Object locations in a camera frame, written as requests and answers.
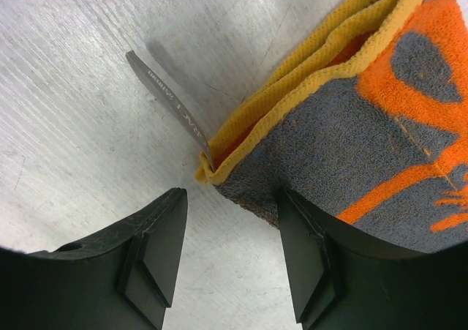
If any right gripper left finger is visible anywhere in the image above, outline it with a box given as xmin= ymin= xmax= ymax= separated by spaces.
xmin=1 ymin=188 xmax=188 ymax=329

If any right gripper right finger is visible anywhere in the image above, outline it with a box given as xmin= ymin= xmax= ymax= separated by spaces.
xmin=276 ymin=189 xmax=467 ymax=329

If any grey orange-edged towel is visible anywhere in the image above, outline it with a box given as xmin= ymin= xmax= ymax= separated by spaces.
xmin=125 ymin=0 xmax=468 ymax=254

